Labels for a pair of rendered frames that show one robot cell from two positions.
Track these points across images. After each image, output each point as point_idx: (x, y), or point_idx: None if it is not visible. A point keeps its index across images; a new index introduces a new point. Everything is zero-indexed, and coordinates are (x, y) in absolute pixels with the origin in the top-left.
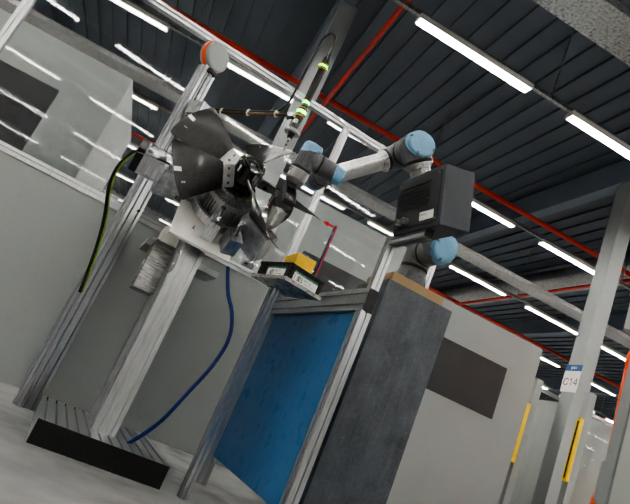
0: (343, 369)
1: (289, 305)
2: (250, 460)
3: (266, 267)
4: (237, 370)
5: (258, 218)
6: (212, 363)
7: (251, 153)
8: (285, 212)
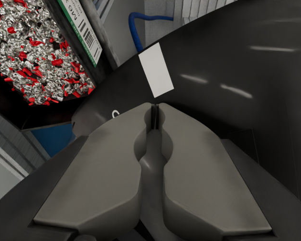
0: None
1: (32, 152)
2: None
3: (102, 75)
4: None
5: (272, 74)
6: (139, 13)
7: None
8: (60, 228)
